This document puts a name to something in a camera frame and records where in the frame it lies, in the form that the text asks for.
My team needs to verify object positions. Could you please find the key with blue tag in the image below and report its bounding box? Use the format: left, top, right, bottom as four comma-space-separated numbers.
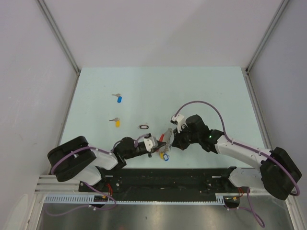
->
112, 93, 122, 103

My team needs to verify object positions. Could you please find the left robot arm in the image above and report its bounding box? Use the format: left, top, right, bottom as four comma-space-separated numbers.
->
47, 133, 168, 192

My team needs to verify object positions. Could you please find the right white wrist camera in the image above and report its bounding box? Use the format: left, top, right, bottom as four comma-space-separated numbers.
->
170, 114, 186, 133

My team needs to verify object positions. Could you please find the aluminium corner post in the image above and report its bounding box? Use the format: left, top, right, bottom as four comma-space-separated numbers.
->
36, 0, 81, 76
245, 0, 292, 74

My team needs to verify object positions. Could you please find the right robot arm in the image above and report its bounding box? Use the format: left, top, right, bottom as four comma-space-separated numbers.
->
171, 114, 302, 200

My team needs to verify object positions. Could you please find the right aluminium corner post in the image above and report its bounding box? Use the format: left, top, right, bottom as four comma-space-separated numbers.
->
245, 0, 292, 74

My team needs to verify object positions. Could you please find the white slotted cable duct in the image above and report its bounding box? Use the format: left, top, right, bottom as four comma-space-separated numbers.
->
44, 194, 227, 207

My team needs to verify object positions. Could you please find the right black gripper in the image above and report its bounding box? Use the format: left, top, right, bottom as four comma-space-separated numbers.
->
172, 125, 200, 151

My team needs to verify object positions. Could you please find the left aluminium corner post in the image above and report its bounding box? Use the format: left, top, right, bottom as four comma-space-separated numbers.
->
36, 0, 81, 76

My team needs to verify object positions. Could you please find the key with yellow tag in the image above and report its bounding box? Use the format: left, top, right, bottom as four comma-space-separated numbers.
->
109, 117, 120, 127

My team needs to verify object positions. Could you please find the blue tag on holder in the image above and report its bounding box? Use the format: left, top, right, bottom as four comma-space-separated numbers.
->
163, 153, 169, 161

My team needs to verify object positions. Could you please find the key with black tag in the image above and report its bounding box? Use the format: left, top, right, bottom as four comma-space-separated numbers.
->
138, 123, 149, 129

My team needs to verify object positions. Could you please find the red-handled metal key holder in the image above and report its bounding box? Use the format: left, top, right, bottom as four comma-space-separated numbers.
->
158, 128, 174, 153

